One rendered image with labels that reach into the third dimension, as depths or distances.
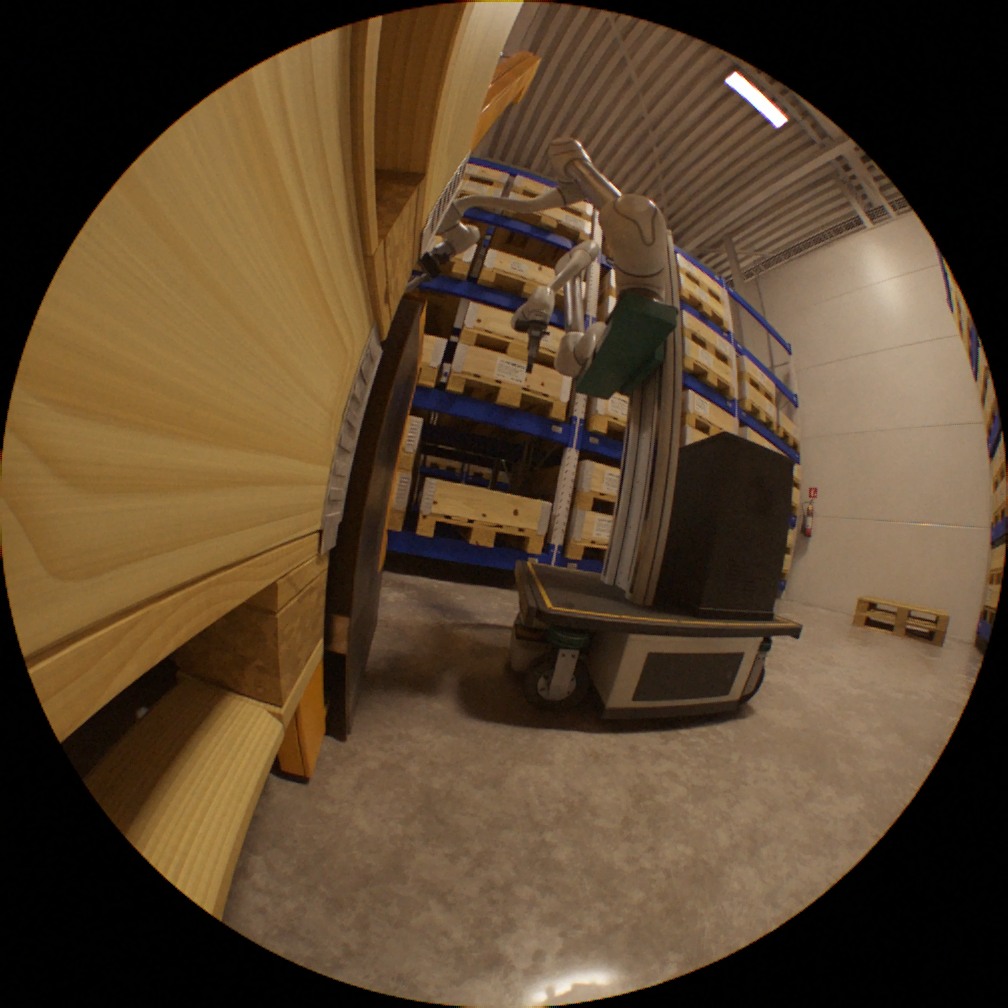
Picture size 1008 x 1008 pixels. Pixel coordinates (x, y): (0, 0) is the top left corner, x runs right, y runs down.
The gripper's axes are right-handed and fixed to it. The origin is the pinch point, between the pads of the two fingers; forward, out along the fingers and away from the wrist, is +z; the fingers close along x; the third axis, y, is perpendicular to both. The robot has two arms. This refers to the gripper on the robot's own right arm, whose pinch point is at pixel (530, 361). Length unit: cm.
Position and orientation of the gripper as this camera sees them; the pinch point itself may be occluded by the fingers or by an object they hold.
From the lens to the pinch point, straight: 127.9
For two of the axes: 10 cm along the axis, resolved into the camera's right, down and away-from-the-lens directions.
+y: 9.8, 1.9, 0.0
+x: 0.0, 0.2, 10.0
